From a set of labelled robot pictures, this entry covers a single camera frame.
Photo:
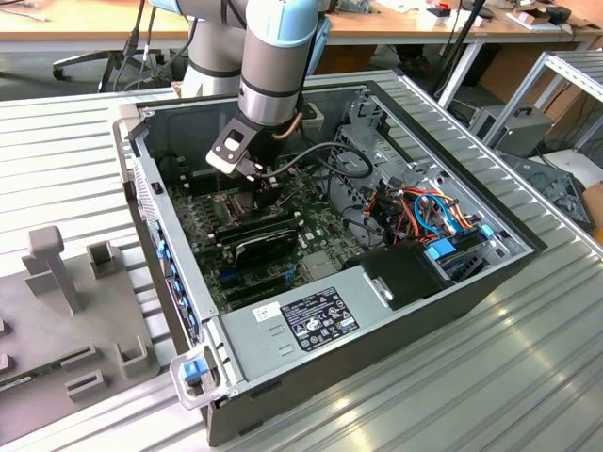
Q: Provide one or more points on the dark plastic case panel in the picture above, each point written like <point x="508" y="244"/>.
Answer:
<point x="556" y="188"/>

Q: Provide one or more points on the large brown cardboard box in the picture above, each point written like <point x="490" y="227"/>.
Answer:
<point x="506" y="66"/>

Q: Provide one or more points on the green motherboard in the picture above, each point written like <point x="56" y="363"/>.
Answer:
<point x="311" y="221"/>

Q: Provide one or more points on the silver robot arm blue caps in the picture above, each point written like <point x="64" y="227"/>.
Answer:
<point x="268" y="70"/>

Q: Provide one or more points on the black graphics card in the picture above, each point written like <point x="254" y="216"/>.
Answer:
<point x="264" y="247"/>

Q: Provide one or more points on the brown shoe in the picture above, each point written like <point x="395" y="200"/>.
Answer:
<point x="417" y="65"/>

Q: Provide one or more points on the blue case latch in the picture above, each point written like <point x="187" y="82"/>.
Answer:
<point x="193" y="371"/>

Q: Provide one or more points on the office chair base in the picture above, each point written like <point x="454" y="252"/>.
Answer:
<point x="89" y="59"/>

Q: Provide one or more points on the green RAM stick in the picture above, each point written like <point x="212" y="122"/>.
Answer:
<point x="23" y="379"/>

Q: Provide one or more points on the silver chipset heatsink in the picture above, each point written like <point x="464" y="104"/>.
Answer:
<point x="320" y="268"/>

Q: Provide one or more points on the grey parts rack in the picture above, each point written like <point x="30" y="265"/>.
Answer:
<point x="47" y="320"/>

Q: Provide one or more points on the white box red label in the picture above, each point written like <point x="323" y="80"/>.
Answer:
<point x="431" y="19"/>

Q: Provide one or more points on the black tripod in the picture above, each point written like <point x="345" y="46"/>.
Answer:
<point x="465" y="28"/>

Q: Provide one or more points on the hard disk in blue carrier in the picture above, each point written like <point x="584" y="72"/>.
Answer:
<point x="440" y="249"/>

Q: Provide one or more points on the black expansion slot bank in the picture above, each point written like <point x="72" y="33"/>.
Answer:
<point x="254" y="287"/>

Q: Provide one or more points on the silver camera on black bracket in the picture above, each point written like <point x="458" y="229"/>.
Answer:
<point x="228" y="155"/>

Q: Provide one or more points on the silver metal drive cage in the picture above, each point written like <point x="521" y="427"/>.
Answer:
<point x="391" y="165"/>

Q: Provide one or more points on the black RAM slot bank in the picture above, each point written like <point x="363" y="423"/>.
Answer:
<point x="254" y="225"/>
<point x="198" y="181"/>

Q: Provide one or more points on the brown cardboard tray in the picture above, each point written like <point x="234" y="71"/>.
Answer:
<point x="532" y="20"/>

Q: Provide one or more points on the aluminium profile frame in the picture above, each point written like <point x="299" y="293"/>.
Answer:
<point x="579" y="70"/>

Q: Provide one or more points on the grey power supply with label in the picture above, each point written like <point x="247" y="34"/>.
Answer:
<point x="264" y="343"/>

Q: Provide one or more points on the small brown cardboard box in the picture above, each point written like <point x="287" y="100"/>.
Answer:
<point x="596" y="202"/>

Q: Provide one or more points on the wooden desk white frame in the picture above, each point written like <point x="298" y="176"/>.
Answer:
<point x="28" y="26"/>
<point x="494" y="26"/>

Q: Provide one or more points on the open black PC case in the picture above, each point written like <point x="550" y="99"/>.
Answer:
<point x="377" y="358"/>

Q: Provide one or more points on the CPU socket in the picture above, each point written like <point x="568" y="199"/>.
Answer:
<point x="225" y="210"/>

